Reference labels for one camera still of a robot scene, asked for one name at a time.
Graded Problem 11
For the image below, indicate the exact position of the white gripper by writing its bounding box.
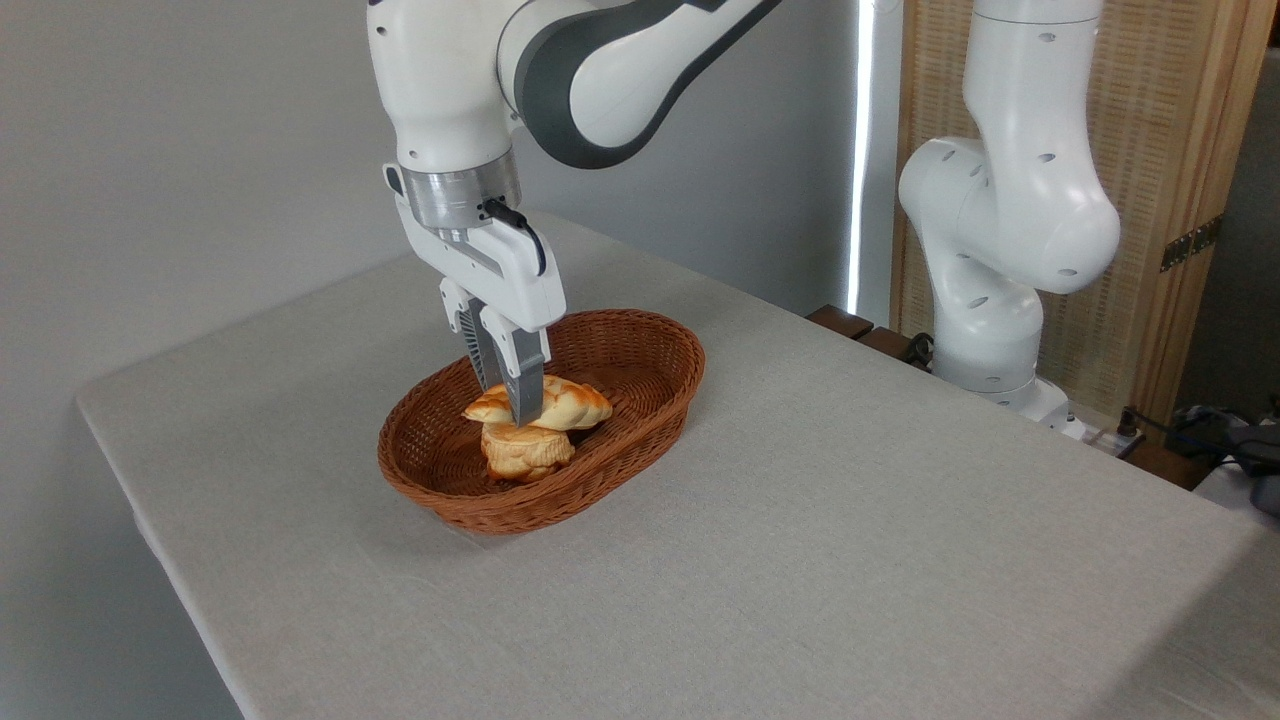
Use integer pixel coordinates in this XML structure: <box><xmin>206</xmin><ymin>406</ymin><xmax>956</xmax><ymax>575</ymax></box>
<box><xmin>383</xmin><ymin>163</ymin><xmax>568</xmax><ymax>429</ymax></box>

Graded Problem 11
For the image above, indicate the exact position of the dark brown wooden block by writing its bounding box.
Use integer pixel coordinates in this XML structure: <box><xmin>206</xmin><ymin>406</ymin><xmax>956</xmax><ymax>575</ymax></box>
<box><xmin>806</xmin><ymin>304</ymin><xmax>875</xmax><ymax>342</ymax></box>
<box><xmin>858</xmin><ymin>326</ymin><xmax>933</xmax><ymax>369</ymax></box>
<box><xmin>1118</xmin><ymin>438</ymin><xmax>1213</xmax><ymax>492</ymax></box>

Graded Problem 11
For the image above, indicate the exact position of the dark metal screen hinge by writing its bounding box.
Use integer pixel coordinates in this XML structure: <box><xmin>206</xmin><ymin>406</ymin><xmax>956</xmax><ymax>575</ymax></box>
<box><xmin>1159</xmin><ymin>214</ymin><xmax>1224</xmax><ymax>274</ymax></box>

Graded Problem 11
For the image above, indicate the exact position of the black power cable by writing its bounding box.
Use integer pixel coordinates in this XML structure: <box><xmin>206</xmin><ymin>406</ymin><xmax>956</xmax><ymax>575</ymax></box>
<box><xmin>1136</xmin><ymin>412</ymin><xmax>1280</xmax><ymax>453</ymax></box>

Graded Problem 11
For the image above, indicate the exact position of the brown oval wicker basket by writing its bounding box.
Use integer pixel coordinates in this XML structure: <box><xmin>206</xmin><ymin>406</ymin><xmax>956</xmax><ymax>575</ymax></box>
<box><xmin>377</xmin><ymin>308</ymin><xmax>707</xmax><ymax>537</ymax></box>

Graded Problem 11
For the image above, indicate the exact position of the wooden woven folding screen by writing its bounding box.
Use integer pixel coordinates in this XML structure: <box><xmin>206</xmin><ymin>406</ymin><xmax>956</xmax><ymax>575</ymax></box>
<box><xmin>889</xmin><ymin>0</ymin><xmax>1280</xmax><ymax>422</ymax></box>

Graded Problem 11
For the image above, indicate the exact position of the bright vertical light strip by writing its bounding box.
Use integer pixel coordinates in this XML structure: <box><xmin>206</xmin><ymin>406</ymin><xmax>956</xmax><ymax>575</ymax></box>
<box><xmin>846</xmin><ymin>0</ymin><xmax>877</xmax><ymax>314</ymax></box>

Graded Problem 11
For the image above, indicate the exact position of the grey tablecloth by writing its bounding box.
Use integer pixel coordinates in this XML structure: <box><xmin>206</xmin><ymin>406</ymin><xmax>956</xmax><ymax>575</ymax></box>
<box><xmin>75</xmin><ymin>210</ymin><xmax>1280</xmax><ymax>720</ymax></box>

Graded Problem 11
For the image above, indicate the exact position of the round golden bread roll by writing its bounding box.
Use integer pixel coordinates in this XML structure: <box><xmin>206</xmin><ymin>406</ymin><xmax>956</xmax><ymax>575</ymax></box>
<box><xmin>480</xmin><ymin>421</ymin><xmax>578</xmax><ymax>485</ymax></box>

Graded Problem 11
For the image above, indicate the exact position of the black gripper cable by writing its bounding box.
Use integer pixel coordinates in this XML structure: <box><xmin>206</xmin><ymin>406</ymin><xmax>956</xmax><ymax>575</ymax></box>
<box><xmin>482</xmin><ymin>197</ymin><xmax>550</xmax><ymax>278</ymax></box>

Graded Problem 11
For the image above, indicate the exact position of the dark grey bundled bag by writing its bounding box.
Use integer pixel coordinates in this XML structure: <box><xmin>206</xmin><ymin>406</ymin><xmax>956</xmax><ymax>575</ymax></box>
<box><xmin>1168</xmin><ymin>403</ymin><xmax>1280</xmax><ymax>518</ymax></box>

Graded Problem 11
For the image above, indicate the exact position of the long golden braided bread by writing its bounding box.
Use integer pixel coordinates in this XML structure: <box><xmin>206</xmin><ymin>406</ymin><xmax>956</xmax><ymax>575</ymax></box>
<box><xmin>461</xmin><ymin>375</ymin><xmax>615</xmax><ymax>434</ymax></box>

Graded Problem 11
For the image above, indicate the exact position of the white power strip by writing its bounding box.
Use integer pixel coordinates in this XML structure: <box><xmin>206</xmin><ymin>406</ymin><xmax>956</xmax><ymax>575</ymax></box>
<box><xmin>1058</xmin><ymin>414</ymin><xmax>1147</xmax><ymax>462</ymax></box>

